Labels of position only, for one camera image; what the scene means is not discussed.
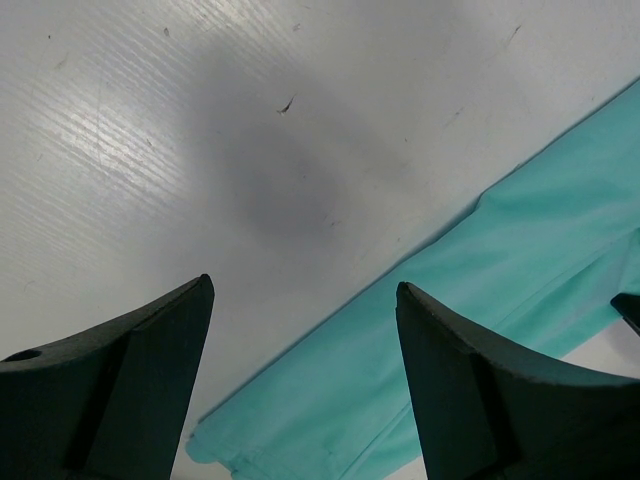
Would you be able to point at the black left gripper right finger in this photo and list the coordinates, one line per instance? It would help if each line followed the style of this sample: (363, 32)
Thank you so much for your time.
(487, 407)

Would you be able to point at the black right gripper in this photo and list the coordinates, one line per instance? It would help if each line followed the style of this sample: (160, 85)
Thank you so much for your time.
(628, 306)

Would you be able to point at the teal t shirt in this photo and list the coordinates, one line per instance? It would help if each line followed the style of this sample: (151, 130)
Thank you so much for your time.
(537, 260)

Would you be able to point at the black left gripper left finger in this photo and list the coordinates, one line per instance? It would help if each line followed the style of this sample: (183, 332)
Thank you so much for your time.
(109, 402)

